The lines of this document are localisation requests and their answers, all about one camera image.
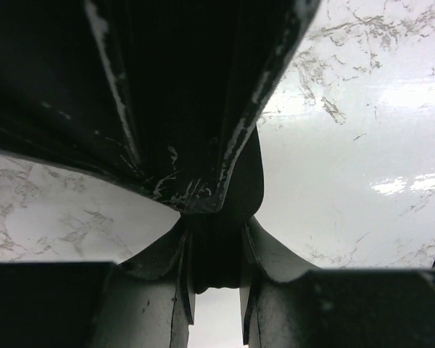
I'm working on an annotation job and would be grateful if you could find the long black necktie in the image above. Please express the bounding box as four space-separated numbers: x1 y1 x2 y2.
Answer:
181 130 264 294

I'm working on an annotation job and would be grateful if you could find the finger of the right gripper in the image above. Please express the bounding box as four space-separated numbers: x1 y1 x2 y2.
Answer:
0 1 319 214

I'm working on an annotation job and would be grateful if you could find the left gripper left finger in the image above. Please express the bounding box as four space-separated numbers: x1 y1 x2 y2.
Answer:
90 228 195 347

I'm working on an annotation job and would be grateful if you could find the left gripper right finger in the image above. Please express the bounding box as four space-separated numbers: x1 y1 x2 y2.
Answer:
240 220 435 347

